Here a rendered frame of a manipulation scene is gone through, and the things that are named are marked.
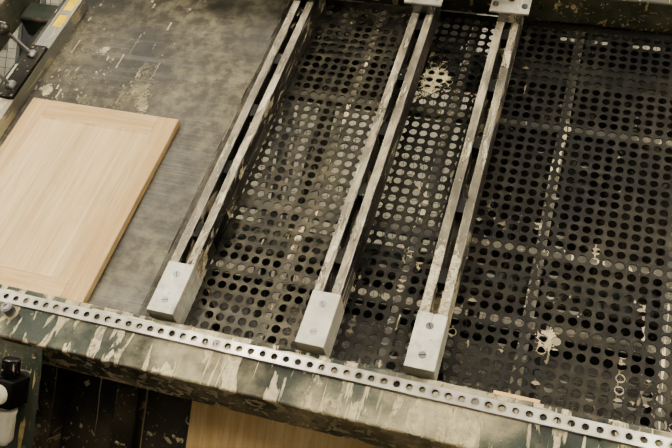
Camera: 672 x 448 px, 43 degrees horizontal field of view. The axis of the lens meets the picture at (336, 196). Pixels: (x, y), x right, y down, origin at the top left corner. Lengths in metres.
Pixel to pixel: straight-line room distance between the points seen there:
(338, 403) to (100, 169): 0.90
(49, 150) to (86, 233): 0.31
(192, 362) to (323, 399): 0.29
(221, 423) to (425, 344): 0.58
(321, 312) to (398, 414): 0.26
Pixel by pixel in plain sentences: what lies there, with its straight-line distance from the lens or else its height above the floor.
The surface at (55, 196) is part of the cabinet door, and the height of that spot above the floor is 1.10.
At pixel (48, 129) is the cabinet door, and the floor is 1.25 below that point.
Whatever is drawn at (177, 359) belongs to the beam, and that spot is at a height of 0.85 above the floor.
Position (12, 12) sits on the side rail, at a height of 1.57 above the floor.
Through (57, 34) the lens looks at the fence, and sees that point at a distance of 2.60.
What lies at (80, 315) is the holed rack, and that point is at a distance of 1.92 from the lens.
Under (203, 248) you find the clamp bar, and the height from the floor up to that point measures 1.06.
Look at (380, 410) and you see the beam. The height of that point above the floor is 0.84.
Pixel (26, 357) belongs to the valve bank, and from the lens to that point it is 1.97.
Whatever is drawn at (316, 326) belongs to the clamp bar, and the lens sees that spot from 1.74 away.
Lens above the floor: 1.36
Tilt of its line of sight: 4 degrees down
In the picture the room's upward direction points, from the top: 8 degrees clockwise
